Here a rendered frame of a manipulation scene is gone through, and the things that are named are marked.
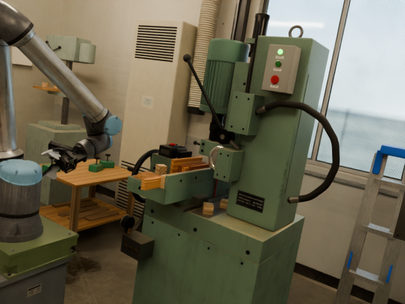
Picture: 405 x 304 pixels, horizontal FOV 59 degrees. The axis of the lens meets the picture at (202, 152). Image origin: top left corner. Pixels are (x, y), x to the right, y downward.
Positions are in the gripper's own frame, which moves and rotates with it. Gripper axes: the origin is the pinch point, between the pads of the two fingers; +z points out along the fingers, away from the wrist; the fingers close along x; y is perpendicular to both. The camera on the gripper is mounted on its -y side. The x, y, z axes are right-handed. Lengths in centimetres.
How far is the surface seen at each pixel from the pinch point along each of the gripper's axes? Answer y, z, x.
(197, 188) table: 57, -34, -16
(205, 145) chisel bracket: 47, -49, -25
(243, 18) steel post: -23, -192, -36
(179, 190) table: 55, -22, -20
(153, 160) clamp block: 30.0, -38.8, -7.2
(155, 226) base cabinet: 52, -20, 4
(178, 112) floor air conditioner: -28, -155, 48
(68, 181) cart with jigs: -35, -51, 75
